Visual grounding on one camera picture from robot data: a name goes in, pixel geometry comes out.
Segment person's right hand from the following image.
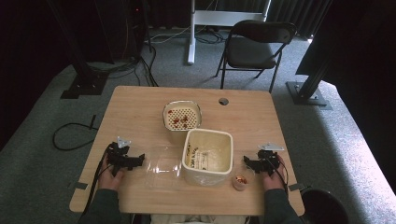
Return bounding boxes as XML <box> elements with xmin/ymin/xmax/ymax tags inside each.
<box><xmin>261</xmin><ymin>154</ymin><xmax>290</xmax><ymax>191</ymax></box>

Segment black folding chair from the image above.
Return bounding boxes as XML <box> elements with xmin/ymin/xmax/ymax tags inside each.
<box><xmin>215</xmin><ymin>20</ymin><xmax>298</xmax><ymax>94</ymax></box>

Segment black cable loop on floor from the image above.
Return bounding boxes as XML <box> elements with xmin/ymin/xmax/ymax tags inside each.
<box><xmin>51</xmin><ymin>114</ymin><xmax>99</xmax><ymax>152</ymax></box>

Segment cream square bin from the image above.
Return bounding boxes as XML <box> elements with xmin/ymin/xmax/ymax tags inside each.
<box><xmin>180</xmin><ymin>128</ymin><xmax>234</xmax><ymax>188</ymax></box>

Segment hand-held gripper black cable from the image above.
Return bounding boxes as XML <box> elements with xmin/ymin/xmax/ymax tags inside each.
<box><xmin>81</xmin><ymin>145</ymin><xmax>114</xmax><ymax>220</ymax></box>
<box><xmin>270</xmin><ymin>158</ymin><xmax>290</xmax><ymax>195</ymax></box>

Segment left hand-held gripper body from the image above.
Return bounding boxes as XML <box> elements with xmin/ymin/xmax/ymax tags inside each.
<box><xmin>106</xmin><ymin>135</ymin><xmax>138</xmax><ymax>177</ymax></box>

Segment dark curtain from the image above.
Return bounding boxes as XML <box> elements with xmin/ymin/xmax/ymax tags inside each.
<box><xmin>267</xmin><ymin>0</ymin><xmax>331</xmax><ymax>40</ymax></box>

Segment red food scraps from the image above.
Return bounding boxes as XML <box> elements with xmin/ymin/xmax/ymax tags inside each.
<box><xmin>167</xmin><ymin>109</ymin><xmax>191</xmax><ymax>129</ymax></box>

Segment small cup with red scraps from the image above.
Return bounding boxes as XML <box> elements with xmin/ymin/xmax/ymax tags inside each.
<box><xmin>232</xmin><ymin>175</ymin><xmax>250</xmax><ymax>191</ymax></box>

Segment person's left hand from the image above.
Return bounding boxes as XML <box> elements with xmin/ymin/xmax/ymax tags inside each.
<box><xmin>97</xmin><ymin>154</ymin><xmax>126</xmax><ymax>191</ymax></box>

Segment grey tape strip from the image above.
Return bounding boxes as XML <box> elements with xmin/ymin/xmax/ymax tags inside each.
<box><xmin>67</xmin><ymin>181</ymin><xmax>89</xmax><ymax>190</ymax></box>
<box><xmin>288</xmin><ymin>183</ymin><xmax>308</xmax><ymax>192</ymax></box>

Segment right hand-held gripper black cable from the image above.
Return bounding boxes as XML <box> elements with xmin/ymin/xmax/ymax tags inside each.
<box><xmin>270</xmin><ymin>158</ymin><xmax>290</xmax><ymax>195</ymax></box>

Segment bundle of floor cables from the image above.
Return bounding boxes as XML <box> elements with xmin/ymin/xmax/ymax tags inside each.
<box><xmin>87</xmin><ymin>26</ymin><xmax>227</xmax><ymax>88</ymax></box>

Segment black round bin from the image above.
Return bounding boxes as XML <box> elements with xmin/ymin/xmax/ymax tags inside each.
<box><xmin>300</xmin><ymin>189</ymin><xmax>350</xmax><ymax>224</ymax></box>

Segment cream container with perforated strainer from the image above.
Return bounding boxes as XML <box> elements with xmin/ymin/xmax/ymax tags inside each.
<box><xmin>162</xmin><ymin>99</ymin><xmax>203</xmax><ymax>147</ymax></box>

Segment left hand-held gripper black cable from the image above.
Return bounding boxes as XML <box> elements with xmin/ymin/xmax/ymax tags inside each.
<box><xmin>81</xmin><ymin>145</ymin><xmax>114</xmax><ymax>220</ymax></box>

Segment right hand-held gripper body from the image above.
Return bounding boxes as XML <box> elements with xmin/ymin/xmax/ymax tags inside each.
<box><xmin>255</xmin><ymin>142</ymin><xmax>285</xmax><ymax>175</ymax></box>

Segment white printed paper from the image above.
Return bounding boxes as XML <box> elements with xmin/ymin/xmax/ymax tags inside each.
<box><xmin>186</xmin><ymin>145</ymin><xmax>217</xmax><ymax>171</ymax></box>

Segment black metal stand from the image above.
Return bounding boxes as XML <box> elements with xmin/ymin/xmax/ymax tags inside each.
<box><xmin>285</xmin><ymin>0</ymin><xmax>333</xmax><ymax>110</ymax></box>
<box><xmin>46</xmin><ymin>0</ymin><xmax>109</xmax><ymax>100</ymax></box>

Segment white desk frame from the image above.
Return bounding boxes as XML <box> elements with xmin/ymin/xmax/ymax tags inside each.
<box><xmin>186</xmin><ymin>0</ymin><xmax>273</xmax><ymax>66</ymax></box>

